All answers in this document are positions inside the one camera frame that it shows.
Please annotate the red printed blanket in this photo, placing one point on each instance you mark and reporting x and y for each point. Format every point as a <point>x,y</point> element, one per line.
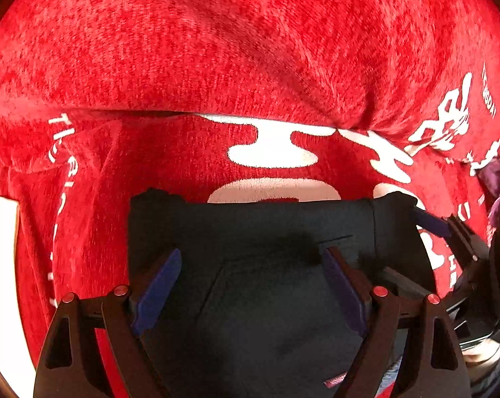
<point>233,49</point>

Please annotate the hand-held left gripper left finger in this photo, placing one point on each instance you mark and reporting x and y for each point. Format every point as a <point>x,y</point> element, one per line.
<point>159,290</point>

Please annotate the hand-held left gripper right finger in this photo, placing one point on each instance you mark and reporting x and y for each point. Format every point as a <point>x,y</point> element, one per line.
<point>345,294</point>

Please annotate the purple cloth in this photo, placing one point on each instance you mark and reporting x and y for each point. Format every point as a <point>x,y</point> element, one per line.
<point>496,174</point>

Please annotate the black pants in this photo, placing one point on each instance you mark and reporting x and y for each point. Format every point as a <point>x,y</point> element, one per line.
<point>254,248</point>

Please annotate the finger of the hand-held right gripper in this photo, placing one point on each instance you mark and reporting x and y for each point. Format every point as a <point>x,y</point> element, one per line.
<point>432,222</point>
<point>403,282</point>

